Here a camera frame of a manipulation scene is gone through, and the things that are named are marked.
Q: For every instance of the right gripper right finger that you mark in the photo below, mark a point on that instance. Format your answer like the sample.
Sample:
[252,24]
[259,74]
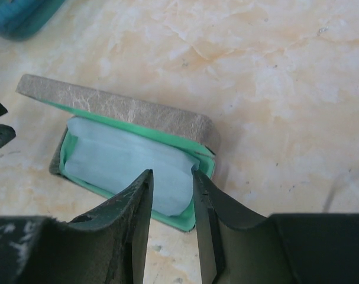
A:
[238,245]

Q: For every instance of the grey glasses case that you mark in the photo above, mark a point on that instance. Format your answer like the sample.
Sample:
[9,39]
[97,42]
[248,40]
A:
[193,133]

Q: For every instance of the teal plastic bin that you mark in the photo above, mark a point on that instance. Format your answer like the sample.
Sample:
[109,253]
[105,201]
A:
[21,19]

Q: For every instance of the light blue cleaning cloth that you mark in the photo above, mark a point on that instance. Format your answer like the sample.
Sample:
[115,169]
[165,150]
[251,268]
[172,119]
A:
[110,159]

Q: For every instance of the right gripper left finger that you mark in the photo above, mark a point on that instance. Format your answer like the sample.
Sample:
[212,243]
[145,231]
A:
[107,244]

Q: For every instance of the metal frame sunglasses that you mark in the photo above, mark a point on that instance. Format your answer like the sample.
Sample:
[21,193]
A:
[331,195]

